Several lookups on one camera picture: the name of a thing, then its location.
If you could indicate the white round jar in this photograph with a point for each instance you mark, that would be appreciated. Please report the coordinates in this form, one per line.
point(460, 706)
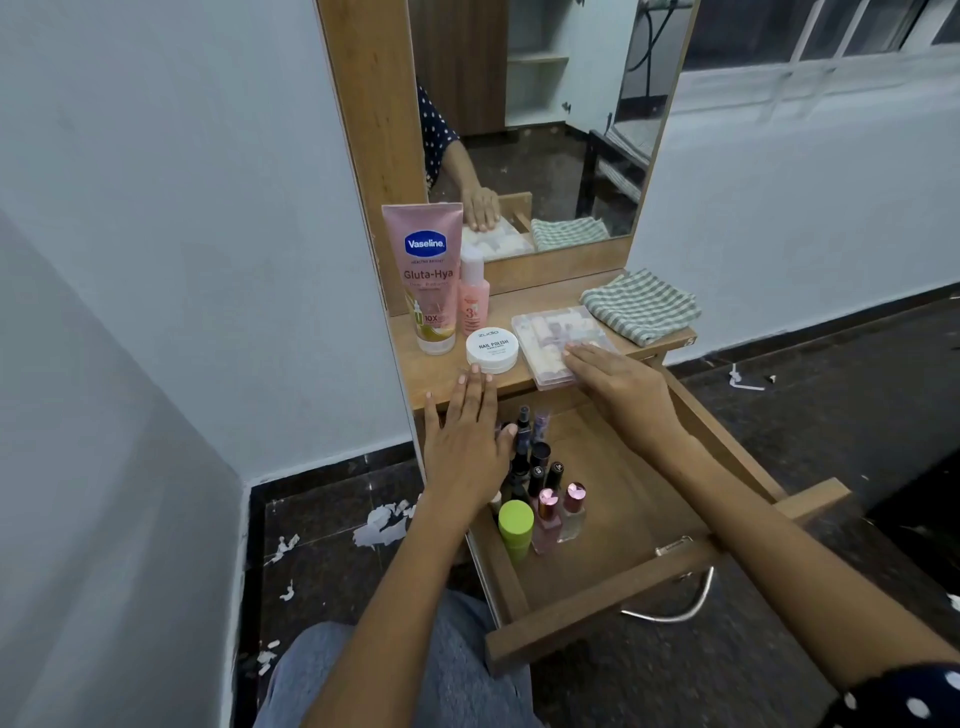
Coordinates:
point(492, 350)

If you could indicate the navy dotted sleeve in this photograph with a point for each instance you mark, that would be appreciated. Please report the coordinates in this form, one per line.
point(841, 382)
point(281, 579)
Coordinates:
point(900, 697)

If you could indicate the pink bottle with white cap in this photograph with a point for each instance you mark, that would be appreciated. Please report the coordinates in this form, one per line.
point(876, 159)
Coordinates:
point(474, 300)

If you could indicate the person's right hand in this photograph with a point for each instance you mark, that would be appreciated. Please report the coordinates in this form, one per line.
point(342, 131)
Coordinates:
point(634, 397)

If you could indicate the gold nail polish bottle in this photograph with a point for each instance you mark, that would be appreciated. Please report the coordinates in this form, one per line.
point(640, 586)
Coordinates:
point(553, 475)

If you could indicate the glitter capped nail polish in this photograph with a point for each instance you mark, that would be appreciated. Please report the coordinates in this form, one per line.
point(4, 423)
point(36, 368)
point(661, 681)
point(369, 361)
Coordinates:
point(519, 469)

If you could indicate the nude nail polish bottle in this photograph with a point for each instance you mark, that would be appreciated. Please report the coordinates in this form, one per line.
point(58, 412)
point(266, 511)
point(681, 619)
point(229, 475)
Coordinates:
point(540, 454)

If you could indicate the blue nail polish bottle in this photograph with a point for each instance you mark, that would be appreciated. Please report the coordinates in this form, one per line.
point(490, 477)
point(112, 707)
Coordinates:
point(523, 427)

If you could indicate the green checked cloth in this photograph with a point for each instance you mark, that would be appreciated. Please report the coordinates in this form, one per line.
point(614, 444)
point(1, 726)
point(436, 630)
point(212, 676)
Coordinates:
point(641, 307)

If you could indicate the torn white paper pile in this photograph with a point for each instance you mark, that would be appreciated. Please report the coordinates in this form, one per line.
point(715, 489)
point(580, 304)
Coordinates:
point(382, 525)

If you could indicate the white paper scrap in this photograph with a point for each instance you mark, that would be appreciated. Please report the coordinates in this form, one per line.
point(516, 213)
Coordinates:
point(266, 658)
point(287, 592)
point(281, 549)

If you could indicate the wooden dressing table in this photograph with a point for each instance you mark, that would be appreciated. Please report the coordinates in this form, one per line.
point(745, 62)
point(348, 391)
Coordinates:
point(367, 90)

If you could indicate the wooden drawer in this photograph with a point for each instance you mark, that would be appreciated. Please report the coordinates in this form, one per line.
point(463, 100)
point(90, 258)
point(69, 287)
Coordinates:
point(637, 510)

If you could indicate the pink perfume bottle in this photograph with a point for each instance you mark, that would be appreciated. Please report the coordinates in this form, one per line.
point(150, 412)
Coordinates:
point(547, 517)

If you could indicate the person's left hand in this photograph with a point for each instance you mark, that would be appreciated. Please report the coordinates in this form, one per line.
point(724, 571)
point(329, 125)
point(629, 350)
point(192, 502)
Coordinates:
point(469, 457)

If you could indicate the green cylindrical stick container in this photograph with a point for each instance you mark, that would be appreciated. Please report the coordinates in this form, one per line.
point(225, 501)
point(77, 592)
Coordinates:
point(516, 529)

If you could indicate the white capped nail polish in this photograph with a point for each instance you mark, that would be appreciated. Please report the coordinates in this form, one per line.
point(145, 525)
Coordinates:
point(495, 501)

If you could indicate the person's right forearm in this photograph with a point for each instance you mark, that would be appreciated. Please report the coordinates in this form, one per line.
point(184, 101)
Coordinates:
point(787, 555)

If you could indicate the pink Vaseline lotion tube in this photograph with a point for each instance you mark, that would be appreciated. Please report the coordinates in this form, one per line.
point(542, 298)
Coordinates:
point(427, 285)

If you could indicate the yellow nail polish bottle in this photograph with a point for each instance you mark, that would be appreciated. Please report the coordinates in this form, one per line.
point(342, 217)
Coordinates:
point(535, 480)

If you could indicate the clear perfume bottle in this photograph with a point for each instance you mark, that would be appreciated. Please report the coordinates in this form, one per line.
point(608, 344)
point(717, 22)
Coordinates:
point(574, 510)

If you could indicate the clear box of mini bottles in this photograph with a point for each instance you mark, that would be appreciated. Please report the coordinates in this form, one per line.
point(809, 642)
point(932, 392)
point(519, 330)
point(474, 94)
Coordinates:
point(547, 345)

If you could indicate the white barred window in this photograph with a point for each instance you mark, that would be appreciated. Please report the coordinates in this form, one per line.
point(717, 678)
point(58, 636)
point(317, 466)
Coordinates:
point(750, 90)

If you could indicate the person's left forearm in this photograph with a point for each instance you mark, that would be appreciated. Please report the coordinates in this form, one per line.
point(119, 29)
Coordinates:
point(382, 630)

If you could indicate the person's grey jeans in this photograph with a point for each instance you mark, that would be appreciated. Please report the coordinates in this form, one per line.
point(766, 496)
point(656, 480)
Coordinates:
point(315, 675)

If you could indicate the dressing table mirror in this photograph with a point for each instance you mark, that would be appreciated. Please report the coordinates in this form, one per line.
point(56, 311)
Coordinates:
point(540, 165)

